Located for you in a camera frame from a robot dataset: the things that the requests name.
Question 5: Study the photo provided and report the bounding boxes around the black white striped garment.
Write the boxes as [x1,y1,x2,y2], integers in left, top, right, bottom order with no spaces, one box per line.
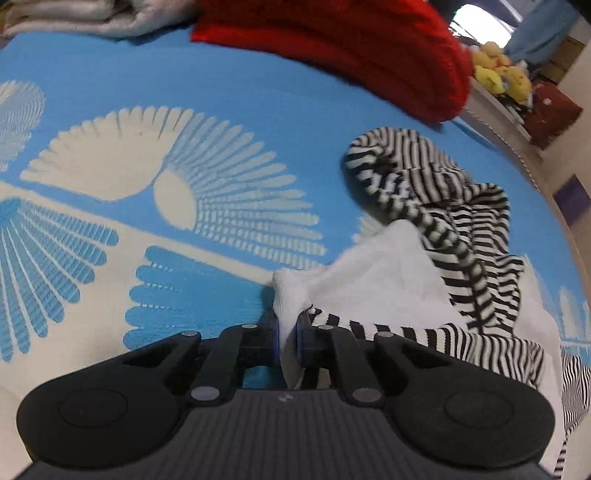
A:
[271,126,591,480]

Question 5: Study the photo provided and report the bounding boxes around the blue white patterned bedsheet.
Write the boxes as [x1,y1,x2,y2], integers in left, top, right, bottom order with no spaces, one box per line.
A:
[1,31,590,479]

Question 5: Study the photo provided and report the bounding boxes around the yellow plush toys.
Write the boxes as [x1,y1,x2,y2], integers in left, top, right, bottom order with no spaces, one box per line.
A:
[470,42,533,105]

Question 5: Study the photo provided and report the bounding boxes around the red folded blanket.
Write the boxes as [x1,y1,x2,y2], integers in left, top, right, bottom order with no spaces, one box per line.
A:
[191,1,471,123]

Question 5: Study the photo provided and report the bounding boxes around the cream folded quilt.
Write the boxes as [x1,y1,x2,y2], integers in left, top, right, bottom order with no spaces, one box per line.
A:
[2,0,197,39]

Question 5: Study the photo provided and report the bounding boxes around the blue curtain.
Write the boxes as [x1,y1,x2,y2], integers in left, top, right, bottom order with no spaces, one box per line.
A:
[504,0,580,65]

